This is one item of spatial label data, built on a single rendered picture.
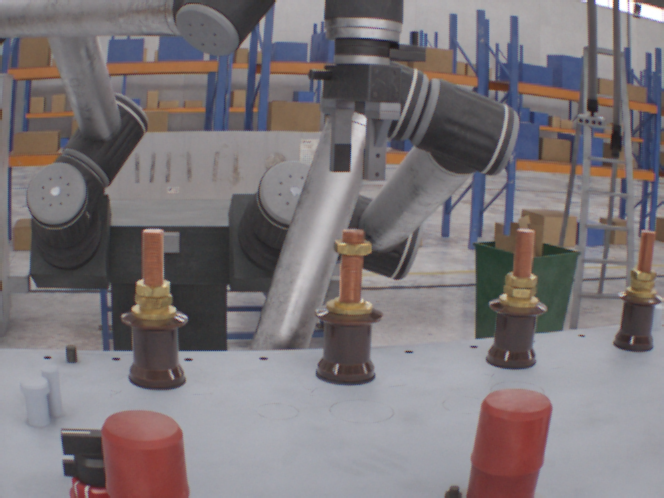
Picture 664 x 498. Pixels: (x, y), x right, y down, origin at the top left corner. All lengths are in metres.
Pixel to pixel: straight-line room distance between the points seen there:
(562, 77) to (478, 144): 8.94
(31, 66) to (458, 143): 7.53
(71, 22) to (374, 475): 0.87
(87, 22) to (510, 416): 0.91
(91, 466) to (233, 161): 5.21
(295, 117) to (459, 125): 7.59
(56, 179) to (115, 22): 1.08
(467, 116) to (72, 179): 1.18
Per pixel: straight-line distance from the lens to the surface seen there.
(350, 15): 1.03
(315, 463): 0.86
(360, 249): 1.07
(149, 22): 1.16
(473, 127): 1.49
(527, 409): 0.69
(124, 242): 2.70
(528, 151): 10.19
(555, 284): 5.48
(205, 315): 3.26
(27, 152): 8.76
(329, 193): 1.45
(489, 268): 5.48
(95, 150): 2.29
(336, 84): 1.08
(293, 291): 1.45
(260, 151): 5.89
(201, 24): 1.05
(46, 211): 2.20
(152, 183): 5.81
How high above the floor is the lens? 1.75
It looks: 11 degrees down
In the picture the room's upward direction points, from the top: 3 degrees clockwise
